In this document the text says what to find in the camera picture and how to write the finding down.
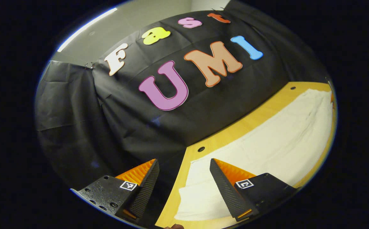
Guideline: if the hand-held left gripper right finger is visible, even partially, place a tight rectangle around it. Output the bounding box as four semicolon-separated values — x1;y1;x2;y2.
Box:
210;158;299;222

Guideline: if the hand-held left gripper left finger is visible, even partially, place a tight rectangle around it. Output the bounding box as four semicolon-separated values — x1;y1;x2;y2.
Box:
71;159;160;223

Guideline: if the black backdrop cloth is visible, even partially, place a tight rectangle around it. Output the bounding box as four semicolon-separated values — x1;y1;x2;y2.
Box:
35;0;331;228

